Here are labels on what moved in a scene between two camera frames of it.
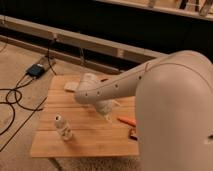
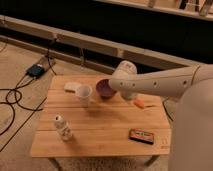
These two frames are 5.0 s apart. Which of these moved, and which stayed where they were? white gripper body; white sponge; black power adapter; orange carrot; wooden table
Moved: white gripper body; orange carrot
Stayed: white sponge; wooden table; black power adapter
